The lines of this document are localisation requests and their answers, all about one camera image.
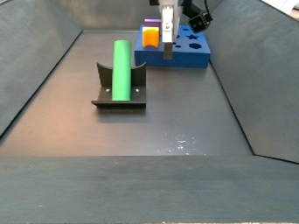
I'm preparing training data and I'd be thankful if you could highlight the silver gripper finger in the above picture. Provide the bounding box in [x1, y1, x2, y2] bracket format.
[160, 4, 180, 60]

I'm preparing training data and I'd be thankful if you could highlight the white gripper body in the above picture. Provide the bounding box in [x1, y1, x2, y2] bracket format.
[148, 0, 182, 7]

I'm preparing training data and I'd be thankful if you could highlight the green oval cylinder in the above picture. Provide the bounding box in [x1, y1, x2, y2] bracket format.
[112, 40, 130, 101]

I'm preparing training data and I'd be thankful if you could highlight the black curved fixture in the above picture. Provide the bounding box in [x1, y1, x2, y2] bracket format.
[90, 64, 145, 109]

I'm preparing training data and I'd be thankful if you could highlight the purple block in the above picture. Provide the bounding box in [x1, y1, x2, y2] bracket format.
[144, 18, 161, 27]

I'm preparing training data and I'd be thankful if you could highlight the yellow arch block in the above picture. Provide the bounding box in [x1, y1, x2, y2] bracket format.
[142, 26, 160, 47]

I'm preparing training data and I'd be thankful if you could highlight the blue foam shape block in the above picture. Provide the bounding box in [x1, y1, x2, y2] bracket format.
[134, 25, 210, 68]

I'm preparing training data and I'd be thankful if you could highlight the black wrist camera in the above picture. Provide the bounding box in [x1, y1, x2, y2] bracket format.
[181, 0, 213, 33]

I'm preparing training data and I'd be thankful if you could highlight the black cable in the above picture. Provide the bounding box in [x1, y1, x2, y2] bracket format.
[201, 0, 212, 16]

